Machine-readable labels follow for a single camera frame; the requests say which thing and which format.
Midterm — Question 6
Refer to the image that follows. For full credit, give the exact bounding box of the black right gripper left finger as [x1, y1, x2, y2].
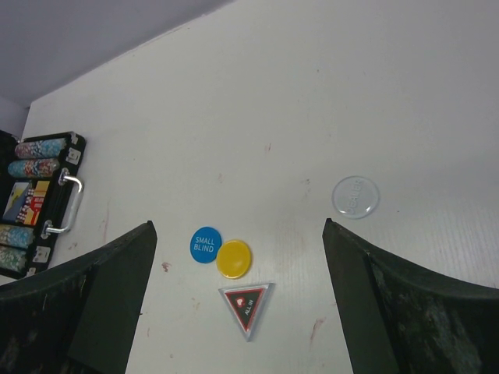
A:
[1, 221, 157, 373]

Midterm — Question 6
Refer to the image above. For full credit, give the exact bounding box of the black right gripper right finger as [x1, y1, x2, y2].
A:
[323, 219, 498, 373]

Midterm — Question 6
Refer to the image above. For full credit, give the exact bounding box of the black poker set case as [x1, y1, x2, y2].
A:
[1, 132, 87, 280]

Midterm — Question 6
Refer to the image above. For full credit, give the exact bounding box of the red texas holdem card deck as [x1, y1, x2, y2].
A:
[24, 181, 50, 226]

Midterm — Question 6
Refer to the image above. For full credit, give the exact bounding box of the red green chip row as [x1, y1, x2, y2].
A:
[0, 245, 27, 276]

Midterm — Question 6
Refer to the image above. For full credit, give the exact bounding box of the yellow blue chip row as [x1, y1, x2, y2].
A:
[0, 224, 34, 249]

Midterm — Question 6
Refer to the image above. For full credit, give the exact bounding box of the clear dealer button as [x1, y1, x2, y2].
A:
[331, 175, 380, 220]

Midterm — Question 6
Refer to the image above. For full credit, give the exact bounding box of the blue ace card deck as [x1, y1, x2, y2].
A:
[2, 182, 31, 223]

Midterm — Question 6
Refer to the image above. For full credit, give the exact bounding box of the blue small blind button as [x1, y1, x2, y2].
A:
[189, 227, 222, 263]

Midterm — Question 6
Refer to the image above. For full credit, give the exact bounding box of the triangular all in button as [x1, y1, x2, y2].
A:
[218, 282, 275, 342]

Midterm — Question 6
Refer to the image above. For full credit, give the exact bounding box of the poker chip row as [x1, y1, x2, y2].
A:
[15, 138, 66, 160]
[8, 158, 60, 178]

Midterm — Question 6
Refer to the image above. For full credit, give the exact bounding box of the yellow round button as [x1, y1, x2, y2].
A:
[216, 239, 253, 279]

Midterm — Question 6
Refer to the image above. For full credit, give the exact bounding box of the top poker chip row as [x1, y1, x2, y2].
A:
[15, 138, 66, 160]

